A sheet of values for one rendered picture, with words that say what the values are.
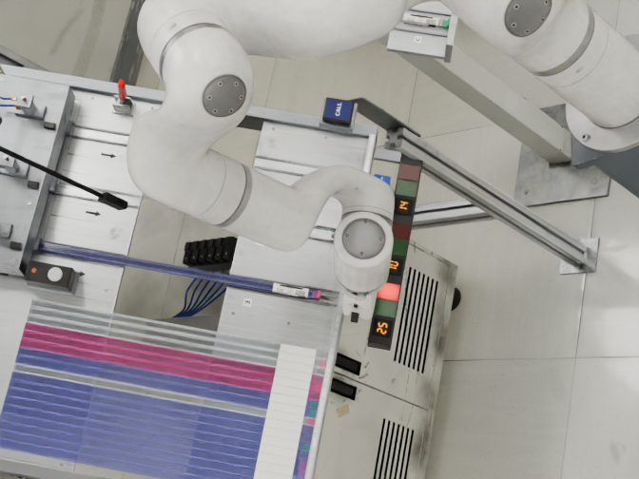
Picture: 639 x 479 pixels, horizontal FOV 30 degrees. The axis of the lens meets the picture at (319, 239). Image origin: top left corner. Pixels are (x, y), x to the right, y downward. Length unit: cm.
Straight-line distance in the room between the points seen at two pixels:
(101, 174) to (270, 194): 61
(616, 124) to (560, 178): 97
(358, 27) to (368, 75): 188
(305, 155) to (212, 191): 60
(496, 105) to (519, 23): 105
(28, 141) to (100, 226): 19
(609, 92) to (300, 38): 49
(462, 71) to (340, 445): 80
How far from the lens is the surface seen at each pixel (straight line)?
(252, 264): 200
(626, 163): 183
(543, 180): 275
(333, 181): 163
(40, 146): 207
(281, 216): 156
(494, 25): 146
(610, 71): 168
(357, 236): 165
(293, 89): 353
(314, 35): 142
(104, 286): 203
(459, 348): 274
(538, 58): 161
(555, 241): 251
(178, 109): 134
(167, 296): 252
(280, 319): 197
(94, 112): 214
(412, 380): 259
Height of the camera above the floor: 206
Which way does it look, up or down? 40 degrees down
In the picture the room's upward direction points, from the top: 63 degrees counter-clockwise
